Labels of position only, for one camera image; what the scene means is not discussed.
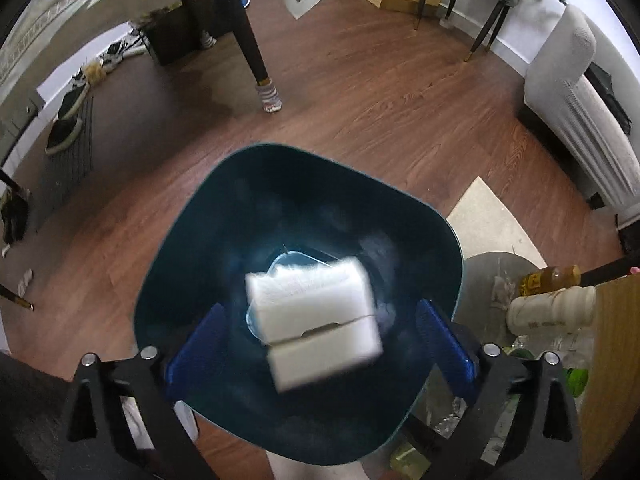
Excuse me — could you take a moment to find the cream white bottle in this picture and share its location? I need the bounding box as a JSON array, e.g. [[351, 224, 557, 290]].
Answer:
[[506, 285, 598, 337]]

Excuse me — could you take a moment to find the black white sneaker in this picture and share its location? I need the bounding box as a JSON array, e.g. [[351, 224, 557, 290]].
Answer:
[[44, 116, 84, 157], [56, 72, 92, 122]]

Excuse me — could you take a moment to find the tan fluffy slipper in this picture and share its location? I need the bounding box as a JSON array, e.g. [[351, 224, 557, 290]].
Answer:
[[81, 57, 109, 84]]

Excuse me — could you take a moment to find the yellow oil bottle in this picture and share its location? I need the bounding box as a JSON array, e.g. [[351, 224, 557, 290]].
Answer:
[[519, 265, 582, 297]]

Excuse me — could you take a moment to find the clear plastic container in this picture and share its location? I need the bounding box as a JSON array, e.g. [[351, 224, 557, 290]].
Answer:
[[246, 246, 346, 346]]

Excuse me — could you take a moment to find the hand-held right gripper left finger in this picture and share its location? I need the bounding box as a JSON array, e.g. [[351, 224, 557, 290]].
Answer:
[[55, 302, 226, 480]]

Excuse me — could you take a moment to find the dark grey cloth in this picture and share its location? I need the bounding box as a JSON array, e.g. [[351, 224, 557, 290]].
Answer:
[[0, 351, 73, 480]]

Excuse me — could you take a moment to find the black bag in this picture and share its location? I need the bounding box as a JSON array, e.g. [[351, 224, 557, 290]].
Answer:
[[584, 62, 633, 136]]

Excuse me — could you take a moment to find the black ribbed floor mat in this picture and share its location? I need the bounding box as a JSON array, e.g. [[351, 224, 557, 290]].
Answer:
[[40, 95, 97, 201]]

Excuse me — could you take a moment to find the striped table leg sock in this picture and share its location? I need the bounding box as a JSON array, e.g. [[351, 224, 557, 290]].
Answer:
[[255, 79, 287, 115]]

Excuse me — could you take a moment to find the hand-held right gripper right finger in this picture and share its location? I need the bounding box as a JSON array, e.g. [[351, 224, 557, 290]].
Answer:
[[415, 299, 583, 480]]

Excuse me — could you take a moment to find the dark teal trash bin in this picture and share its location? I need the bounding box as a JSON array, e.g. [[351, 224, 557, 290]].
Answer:
[[134, 142, 466, 466]]

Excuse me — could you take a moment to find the cream rug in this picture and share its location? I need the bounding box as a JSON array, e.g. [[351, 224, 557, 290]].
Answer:
[[445, 177, 548, 271]]

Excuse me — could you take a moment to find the white cardboard box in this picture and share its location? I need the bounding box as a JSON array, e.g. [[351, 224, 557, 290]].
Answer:
[[245, 256, 383, 393]]

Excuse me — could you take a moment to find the dark storage box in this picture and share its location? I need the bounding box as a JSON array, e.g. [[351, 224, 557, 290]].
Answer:
[[141, 4, 215, 67]]

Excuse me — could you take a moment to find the grey armchair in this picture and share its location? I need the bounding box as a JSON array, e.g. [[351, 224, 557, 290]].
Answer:
[[517, 5, 640, 226]]

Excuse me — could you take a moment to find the flat brown cardboard box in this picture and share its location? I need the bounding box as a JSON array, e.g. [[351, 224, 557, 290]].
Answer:
[[365, 0, 444, 17]]

